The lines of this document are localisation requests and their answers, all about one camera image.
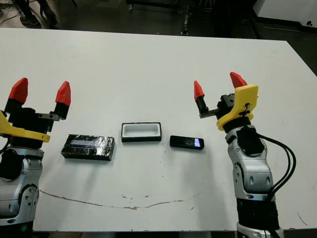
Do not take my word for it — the left gripper black and yellow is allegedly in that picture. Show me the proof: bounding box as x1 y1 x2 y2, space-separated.
0 77 72 149

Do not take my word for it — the right gripper black and yellow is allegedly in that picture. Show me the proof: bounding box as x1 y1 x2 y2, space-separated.
194 71 259 131

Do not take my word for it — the slim black camera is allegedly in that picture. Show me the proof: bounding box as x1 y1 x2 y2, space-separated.
169 135 206 151

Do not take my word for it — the shiny black rectangular box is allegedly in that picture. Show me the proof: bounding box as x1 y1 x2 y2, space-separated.
61 134 116 162

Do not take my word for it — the black box with white liner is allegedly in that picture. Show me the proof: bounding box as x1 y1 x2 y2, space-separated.
121 121 162 143

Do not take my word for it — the black wheeled gantry stand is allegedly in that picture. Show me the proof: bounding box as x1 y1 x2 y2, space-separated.
126 0 216 35

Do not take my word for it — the person in black clothes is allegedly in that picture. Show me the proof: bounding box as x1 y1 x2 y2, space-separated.
14 0 59 28

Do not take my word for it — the white cabinet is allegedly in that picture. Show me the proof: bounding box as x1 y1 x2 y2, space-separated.
252 0 317 28

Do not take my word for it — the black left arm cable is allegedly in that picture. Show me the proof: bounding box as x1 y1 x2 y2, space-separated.
0 135 12 156

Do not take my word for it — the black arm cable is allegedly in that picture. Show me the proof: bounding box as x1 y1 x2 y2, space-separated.
257 133 297 199
0 135 12 156

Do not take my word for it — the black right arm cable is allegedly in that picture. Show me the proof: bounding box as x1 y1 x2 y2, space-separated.
257 133 297 199

